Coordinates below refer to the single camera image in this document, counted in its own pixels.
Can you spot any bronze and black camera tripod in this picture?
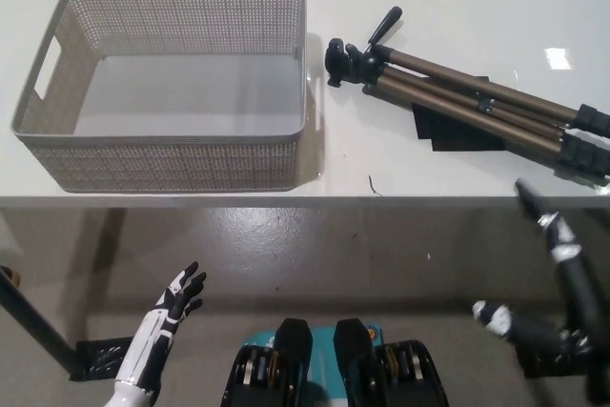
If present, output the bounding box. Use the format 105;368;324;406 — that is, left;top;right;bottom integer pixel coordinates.
323;6;610;184

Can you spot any black ribbed robot body block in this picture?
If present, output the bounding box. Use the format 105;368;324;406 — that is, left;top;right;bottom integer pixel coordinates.
333;316;452;407
218;316;314;407

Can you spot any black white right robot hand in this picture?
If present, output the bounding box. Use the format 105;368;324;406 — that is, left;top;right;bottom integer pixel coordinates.
471;177;610;403

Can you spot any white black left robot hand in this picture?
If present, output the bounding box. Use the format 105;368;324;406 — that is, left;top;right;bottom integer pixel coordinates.
113;261;209;397

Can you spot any black metal table leg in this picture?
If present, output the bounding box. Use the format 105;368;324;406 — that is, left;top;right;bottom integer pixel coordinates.
0;267;82;377

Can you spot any grey perforated plastic basket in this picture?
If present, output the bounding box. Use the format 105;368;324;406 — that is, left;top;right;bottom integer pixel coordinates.
8;0;310;194

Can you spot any black tape square marker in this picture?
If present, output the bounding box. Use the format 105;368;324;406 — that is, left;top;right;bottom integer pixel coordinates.
412;75;506;153

